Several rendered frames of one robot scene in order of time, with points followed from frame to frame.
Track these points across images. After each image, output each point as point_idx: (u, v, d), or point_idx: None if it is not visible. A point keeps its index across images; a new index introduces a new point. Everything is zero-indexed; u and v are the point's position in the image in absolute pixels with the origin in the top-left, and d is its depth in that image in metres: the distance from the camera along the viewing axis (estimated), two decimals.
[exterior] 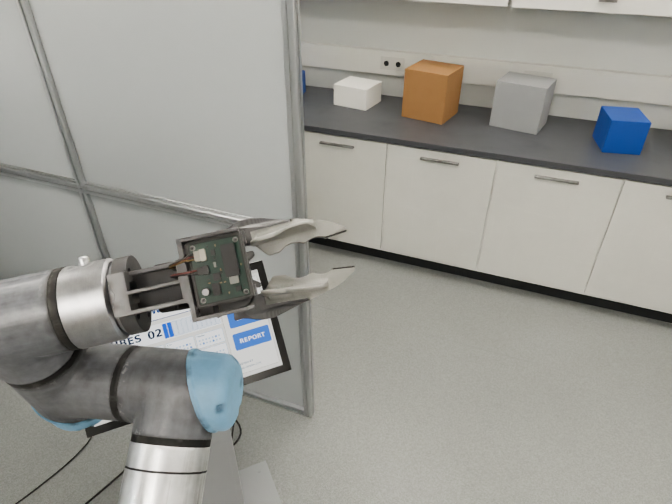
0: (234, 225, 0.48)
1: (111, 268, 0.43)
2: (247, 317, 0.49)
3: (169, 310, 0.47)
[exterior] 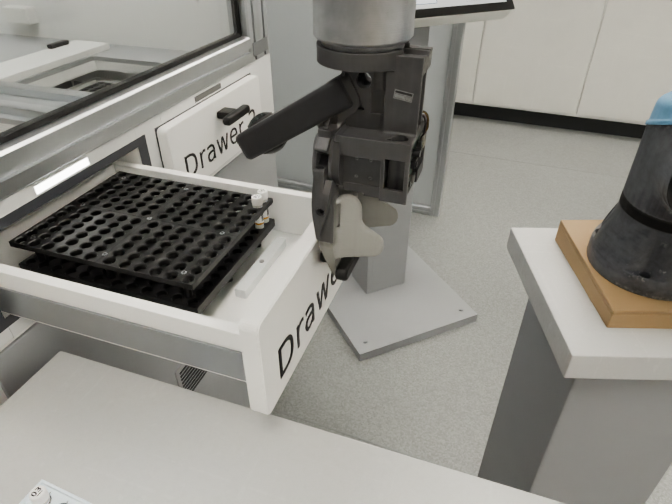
0: None
1: None
2: (323, 184, 0.41)
3: (345, 94, 0.39)
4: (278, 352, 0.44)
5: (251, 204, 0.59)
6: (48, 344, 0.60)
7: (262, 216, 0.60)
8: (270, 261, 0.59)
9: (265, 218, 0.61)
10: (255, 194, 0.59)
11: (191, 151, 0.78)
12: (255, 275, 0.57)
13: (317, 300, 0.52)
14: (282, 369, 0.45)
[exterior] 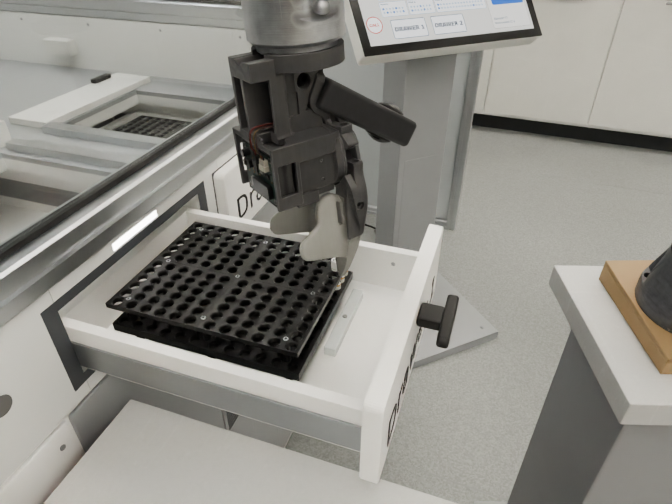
0: (349, 187, 0.42)
1: (284, 55, 0.36)
2: None
3: None
4: (389, 424, 0.45)
5: None
6: (118, 392, 0.62)
7: None
8: (352, 316, 0.60)
9: (345, 272, 0.62)
10: None
11: (243, 192, 0.79)
12: (341, 332, 0.58)
13: (410, 361, 0.53)
14: (389, 438, 0.46)
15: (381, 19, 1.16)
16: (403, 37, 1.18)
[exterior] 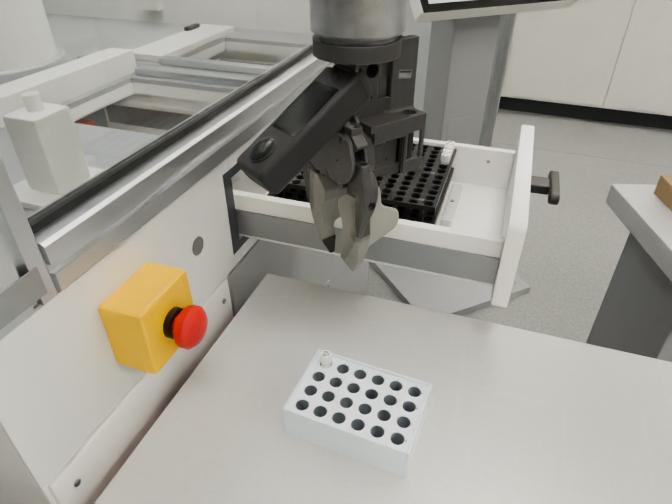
0: None
1: None
2: (370, 178, 0.42)
3: (365, 87, 0.40)
4: None
5: (442, 153, 0.71)
6: (255, 268, 0.72)
7: None
8: (457, 201, 0.71)
9: None
10: (447, 144, 0.70)
11: None
12: (453, 210, 0.68)
13: None
14: None
15: None
16: None
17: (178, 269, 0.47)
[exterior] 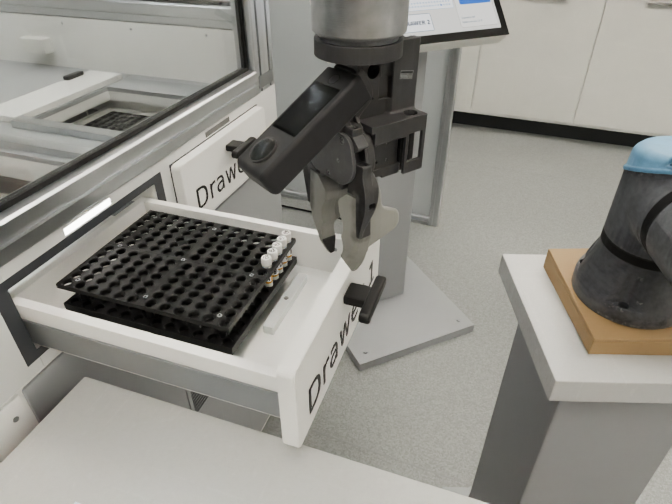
0: None
1: None
2: (371, 178, 0.42)
3: (366, 88, 0.40)
4: (308, 392, 0.48)
5: None
6: (73, 370, 0.65)
7: (286, 255, 0.64)
8: (293, 298, 0.64)
9: (289, 256, 0.66)
10: (280, 236, 0.63)
11: (202, 183, 0.83)
12: (281, 312, 0.61)
13: (340, 338, 0.57)
14: (311, 406, 0.50)
15: None
16: None
17: None
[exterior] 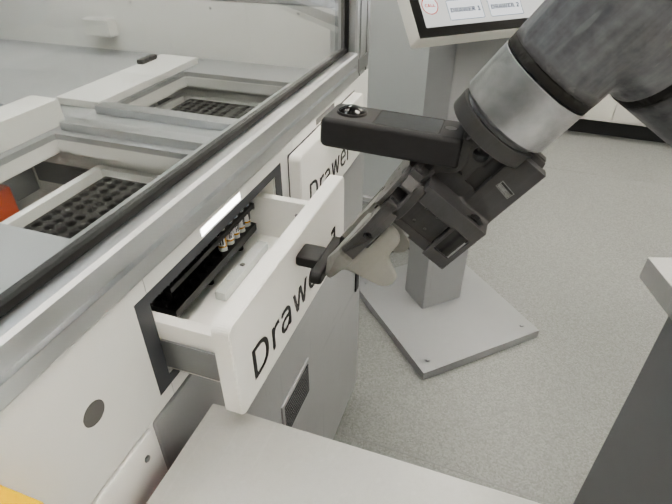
0: None
1: None
2: (388, 216, 0.41)
3: (458, 157, 0.39)
4: (252, 354, 0.45)
5: None
6: (197, 395, 0.55)
7: (243, 220, 0.61)
8: (251, 265, 0.61)
9: (247, 222, 0.62)
10: None
11: (315, 177, 0.73)
12: (235, 278, 0.58)
13: (294, 303, 0.53)
14: (257, 370, 0.47)
15: None
16: (459, 19, 1.11)
17: (31, 503, 0.30)
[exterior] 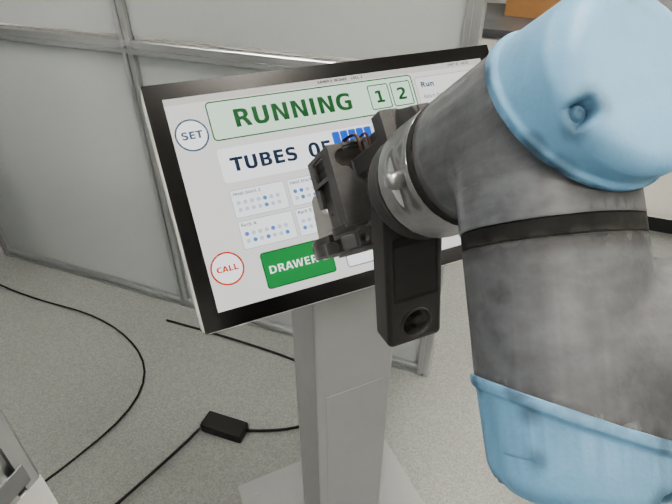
0: (319, 239, 0.41)
1: (381, 149, 0.31)
2: None
3: None
4: None
5: None
6: None
7: None
8: None
9: None
10: None
11: None
12: None
13: None
14: None
15: (242, 254, 0.62)
16: (286, 283, 0.64)
17: None
